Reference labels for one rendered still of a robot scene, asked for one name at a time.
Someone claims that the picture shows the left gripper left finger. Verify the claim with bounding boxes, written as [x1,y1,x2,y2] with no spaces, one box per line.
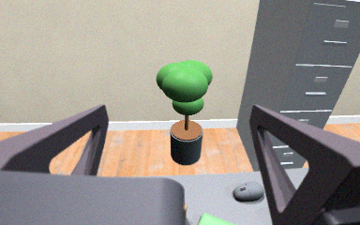
[0,104,109,175]

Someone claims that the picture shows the grey computer mouse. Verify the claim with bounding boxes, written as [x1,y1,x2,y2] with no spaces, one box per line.
[233,182,264,202]

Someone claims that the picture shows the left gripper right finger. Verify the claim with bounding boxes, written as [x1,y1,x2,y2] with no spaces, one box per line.
[249,105,360,225]

